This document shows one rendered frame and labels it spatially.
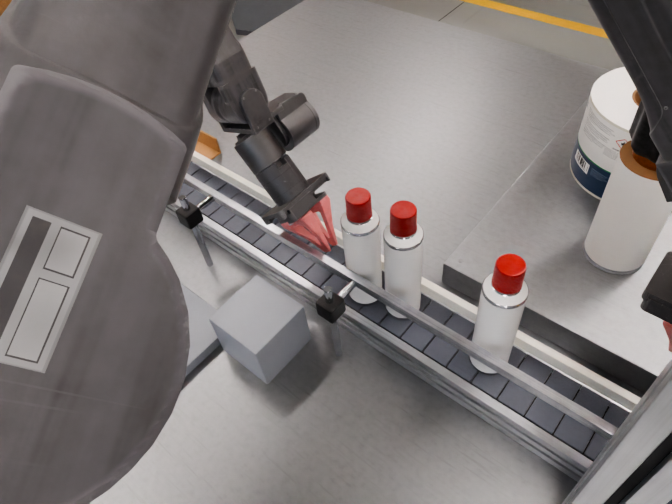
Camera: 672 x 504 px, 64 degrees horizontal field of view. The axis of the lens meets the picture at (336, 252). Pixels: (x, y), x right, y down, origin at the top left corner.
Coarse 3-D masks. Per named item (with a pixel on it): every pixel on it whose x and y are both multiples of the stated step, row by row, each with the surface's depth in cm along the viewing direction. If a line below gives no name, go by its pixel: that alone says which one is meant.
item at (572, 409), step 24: (216, 192) 89; (240, 216) 87; (288, 240) 81; (336, 264) 77; (360, 288) 75; (408, 312) 70; (456, 336) 67; (480, 360) 66; (528, 384) 62; (576, 408) 60; (600, 432) 59
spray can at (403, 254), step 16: (400, 208) 66; (416, 208) 66; (400, 224) 65; (416, 224) 67; (384, 240) 68; (400, 240) 67; (416, 240) 67; (384, 256) 71; (400, 256) 68; (416, 256) 69; (400, 272) 71; (416, 272) 72; (400, 288) 74; (416, 288) 74; (416, 304) 78
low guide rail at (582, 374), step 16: (192, 160) 105; (208, 160) 102; (224, 176) 100; (240, 176) 98; (256, 192) 96; (432, 288) 78; (448, 304) 78; (464, 304) 76; (528, 336) 72; (528, 352) 72; (544, 352) 70; (560, 368) 70; (576, 368) 68; (592, 384) 68; (608, 384) 66; (624, 400) 66
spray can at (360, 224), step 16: (352, 192) 68; (368, 192) 68; (352, 208) 67; (368, 208) 68; (352, 224) 70; (368, 224) 70; (352, 240) 71; (368, 240) 71; (352, 256) 73; (368, 256) 73; (368, 272) 76; (368, 304) 81
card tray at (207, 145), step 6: (204, 132) 116; (198, 138) 119; (204, 138) 117; (210, 138) 115; (216, 138) 114; (198, 144) 119; (204, 144) 119; (210, 144) 117; (216, 144) 115; (198, 150) 118; (204, 150) 118; (210, 150) 117; (216, 150) 117; (210, 156) 116
